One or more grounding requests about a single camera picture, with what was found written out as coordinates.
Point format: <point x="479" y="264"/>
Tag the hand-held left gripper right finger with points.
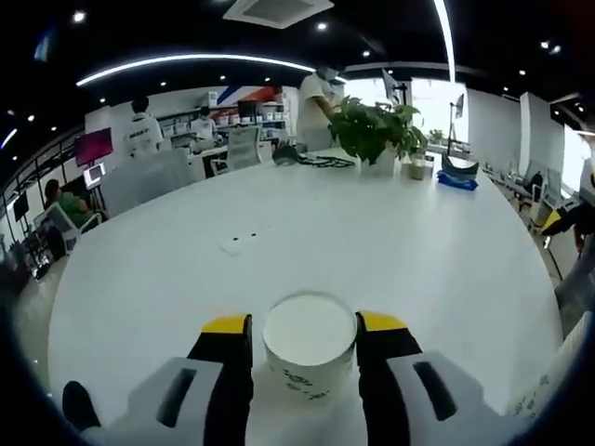
<point x="390" y="381"/>

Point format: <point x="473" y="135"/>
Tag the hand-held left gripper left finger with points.
<point x="223" y="371"/>

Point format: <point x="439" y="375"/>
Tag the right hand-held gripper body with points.
<point x="589" y="183"/>

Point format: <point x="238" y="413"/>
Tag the green printed paper cup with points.
<point x="307" y="334"/>

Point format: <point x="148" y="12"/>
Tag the blue black pouch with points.
<point x="458" y="179"/>

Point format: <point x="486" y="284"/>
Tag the small black object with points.
<point x="81" y="406"/>

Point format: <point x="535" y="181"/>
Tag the glass jar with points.
<point x="413" y="168"/>

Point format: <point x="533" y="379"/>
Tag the white table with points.
<point x="325" y="223"/>

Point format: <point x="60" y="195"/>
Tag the white plant pot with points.
<point x="379" y="165"/>

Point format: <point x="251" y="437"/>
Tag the curved ceiling light strip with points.
<point x="447" y="37"/>
<point x="209" y="58"/>

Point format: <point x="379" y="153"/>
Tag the white office chair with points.
<point x="241" y="148"/>
<point x="70" y="230"/>

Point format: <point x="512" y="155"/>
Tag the green potted plant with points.
<point x="372" y="125"/>

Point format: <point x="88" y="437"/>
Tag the small white monitor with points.
<point x="95" y="175"/>

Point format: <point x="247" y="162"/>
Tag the pink screen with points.
<point x="94" y="146"/>

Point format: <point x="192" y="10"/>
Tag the ceiling air vent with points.
<point x="279" y="11"/>

